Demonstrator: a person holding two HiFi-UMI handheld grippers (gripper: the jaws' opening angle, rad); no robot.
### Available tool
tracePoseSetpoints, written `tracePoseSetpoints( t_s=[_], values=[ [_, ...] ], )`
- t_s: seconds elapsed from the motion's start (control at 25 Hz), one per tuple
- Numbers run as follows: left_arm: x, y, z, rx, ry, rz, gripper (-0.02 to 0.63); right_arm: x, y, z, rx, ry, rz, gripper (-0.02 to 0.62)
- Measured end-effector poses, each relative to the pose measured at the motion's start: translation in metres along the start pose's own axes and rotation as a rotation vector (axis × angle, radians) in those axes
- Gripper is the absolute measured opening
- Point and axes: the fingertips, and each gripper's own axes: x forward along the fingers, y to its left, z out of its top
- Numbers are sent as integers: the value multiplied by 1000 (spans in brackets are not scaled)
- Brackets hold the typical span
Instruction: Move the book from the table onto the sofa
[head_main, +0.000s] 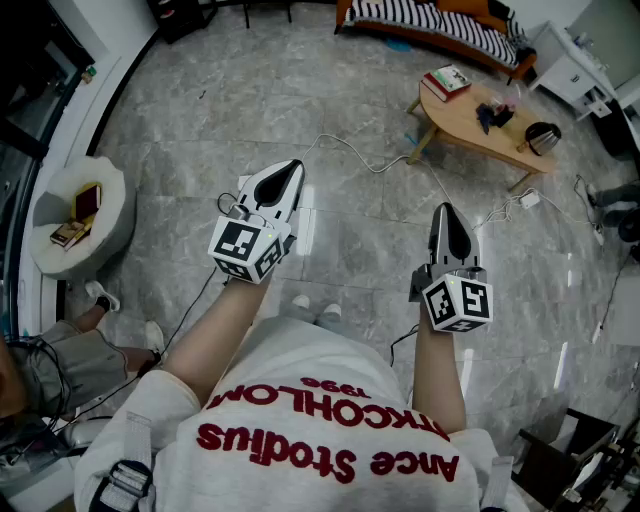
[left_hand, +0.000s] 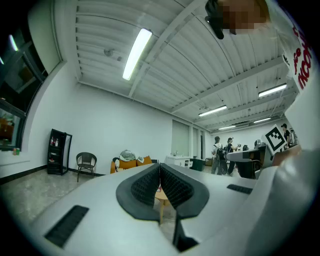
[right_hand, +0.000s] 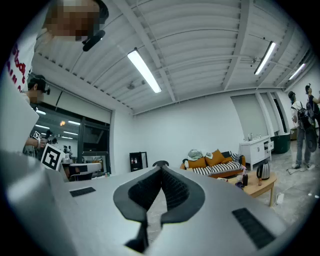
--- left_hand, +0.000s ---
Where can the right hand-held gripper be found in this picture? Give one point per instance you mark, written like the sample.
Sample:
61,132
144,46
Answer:
275,138

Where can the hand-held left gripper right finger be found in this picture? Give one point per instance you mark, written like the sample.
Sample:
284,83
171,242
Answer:
220,207

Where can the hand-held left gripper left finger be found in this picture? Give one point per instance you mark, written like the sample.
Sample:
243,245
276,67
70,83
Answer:
100,200

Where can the orange sofa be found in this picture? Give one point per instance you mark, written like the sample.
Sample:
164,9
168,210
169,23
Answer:
113,168

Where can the person's right forearm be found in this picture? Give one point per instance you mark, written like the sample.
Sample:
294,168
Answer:
287,153

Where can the round wooden side table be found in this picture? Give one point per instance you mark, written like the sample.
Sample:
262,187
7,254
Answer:
162,197

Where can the red book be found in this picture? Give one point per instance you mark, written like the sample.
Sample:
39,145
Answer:
158,190

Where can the long ceiling light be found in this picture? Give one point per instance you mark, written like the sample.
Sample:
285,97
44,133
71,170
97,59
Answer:
212,110
272,90
262,120
227,127
137,53

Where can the black white plush toy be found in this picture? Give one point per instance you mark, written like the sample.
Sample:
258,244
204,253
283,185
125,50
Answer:
116,163

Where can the black wicker chair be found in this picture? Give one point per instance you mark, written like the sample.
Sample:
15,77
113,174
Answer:
86,162

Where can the dark green armchair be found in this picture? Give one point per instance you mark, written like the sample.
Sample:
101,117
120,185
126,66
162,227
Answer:
197,165

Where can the green fleece blanket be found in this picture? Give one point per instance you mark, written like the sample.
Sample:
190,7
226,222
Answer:
127,155

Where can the white cabinet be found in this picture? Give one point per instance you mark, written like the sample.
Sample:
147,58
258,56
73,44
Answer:
178,161

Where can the white roller blind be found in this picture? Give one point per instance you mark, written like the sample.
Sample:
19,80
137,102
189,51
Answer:
180,137

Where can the black display cabinet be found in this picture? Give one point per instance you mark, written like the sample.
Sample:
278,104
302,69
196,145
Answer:
58,155

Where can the grey printed sweatshirt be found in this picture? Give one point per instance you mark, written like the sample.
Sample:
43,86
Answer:
287,200

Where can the green drink can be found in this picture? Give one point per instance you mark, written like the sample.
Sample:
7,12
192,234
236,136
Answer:
16,151

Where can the person's head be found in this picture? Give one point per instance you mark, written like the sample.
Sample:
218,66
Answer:
245,15

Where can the dark framed window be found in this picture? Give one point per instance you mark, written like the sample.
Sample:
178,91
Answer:
15,82

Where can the round smoke detector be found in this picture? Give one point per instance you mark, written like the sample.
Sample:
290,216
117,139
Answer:
108,52

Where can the black head-mounted camera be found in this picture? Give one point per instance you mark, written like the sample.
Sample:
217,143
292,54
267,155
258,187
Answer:
215,17

